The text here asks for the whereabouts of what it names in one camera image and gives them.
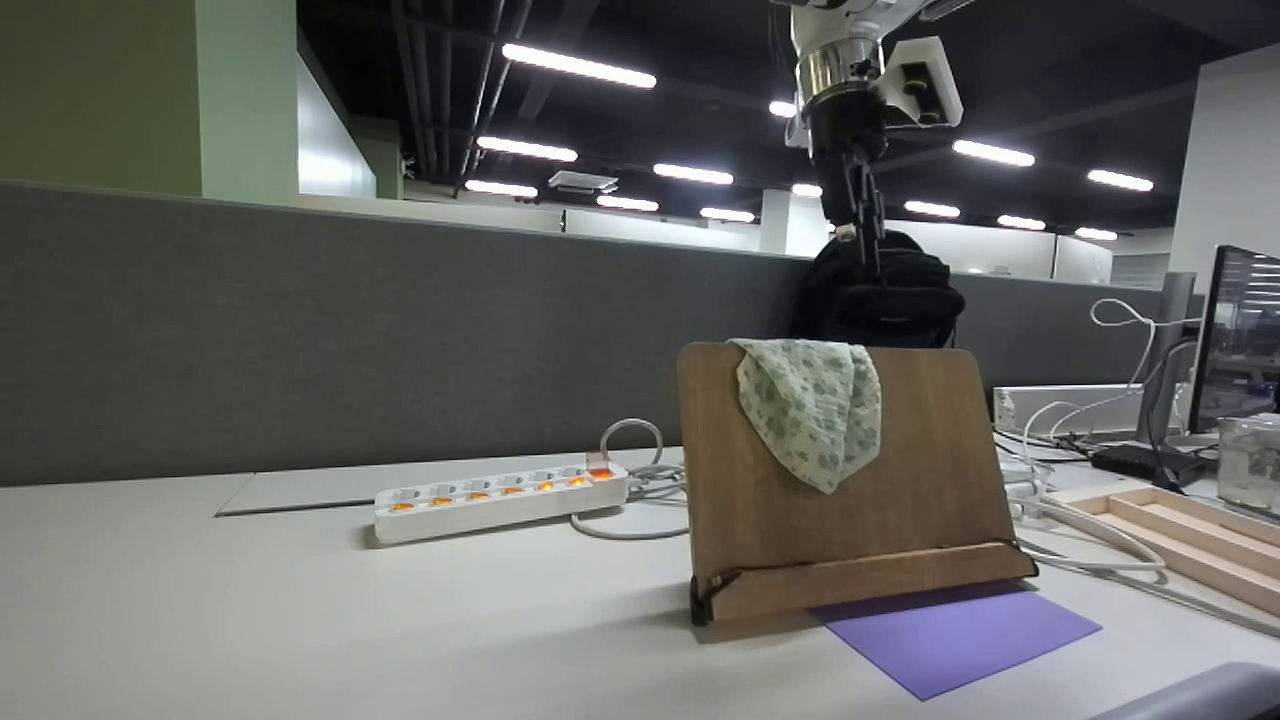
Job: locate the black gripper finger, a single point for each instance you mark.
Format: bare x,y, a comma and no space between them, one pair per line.
846,239
872,217

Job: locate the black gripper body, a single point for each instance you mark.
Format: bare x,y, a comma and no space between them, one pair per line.
846,145

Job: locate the green floral white cloth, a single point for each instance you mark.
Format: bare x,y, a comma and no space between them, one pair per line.
815,407

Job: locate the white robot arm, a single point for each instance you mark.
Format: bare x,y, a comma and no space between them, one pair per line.
843,51

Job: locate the black backpack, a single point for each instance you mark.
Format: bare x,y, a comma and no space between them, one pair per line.
906,305

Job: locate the white box device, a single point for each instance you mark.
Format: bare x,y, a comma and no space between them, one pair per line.
1053,408

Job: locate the brown wooden book stand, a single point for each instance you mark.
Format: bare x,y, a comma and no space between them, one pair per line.
926,516

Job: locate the computer monitor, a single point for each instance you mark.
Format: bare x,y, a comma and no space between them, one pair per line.
1239,360

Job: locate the purple paper sheet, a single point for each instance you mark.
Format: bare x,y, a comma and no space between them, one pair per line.
933,650

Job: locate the white power strip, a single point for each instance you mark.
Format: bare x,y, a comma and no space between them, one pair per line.
497,502

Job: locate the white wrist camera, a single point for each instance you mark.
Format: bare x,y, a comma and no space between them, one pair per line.
919,85

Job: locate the grey partition wall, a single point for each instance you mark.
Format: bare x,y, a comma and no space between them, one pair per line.
171,338

